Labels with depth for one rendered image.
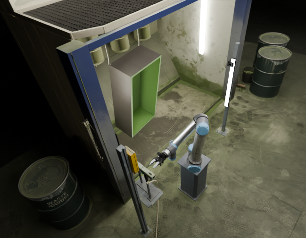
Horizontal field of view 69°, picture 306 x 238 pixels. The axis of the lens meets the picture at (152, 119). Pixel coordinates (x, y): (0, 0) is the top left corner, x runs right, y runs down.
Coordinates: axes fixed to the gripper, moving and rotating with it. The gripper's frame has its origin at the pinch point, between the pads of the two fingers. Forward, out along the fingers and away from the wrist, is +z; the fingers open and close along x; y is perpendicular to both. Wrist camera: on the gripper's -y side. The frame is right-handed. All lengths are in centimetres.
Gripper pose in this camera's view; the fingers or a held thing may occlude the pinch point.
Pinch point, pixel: (151, 165)
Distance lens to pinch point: 229.7
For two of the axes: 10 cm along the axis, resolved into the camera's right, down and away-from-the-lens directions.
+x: -7.2, -4.1, 5.5
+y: 0.9, 7.3, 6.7
